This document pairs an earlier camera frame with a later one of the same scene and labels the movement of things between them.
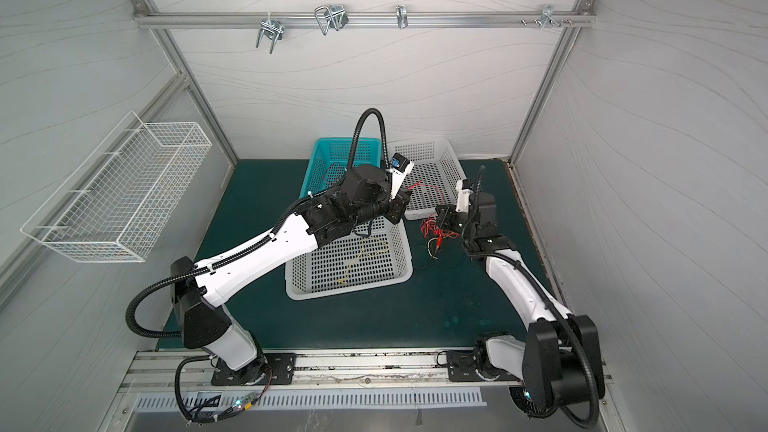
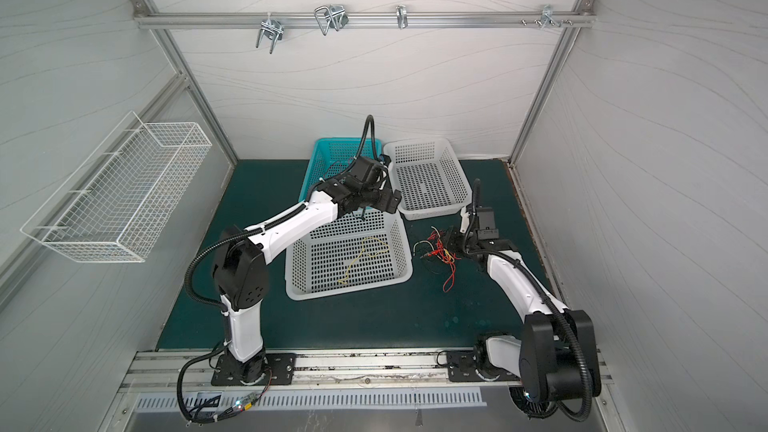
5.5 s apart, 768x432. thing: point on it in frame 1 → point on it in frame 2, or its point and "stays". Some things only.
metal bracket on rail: (402, 16) stays
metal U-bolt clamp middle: (334, 15) stays
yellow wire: (343, 280) stays
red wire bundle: (430, 224) → (438, 244)
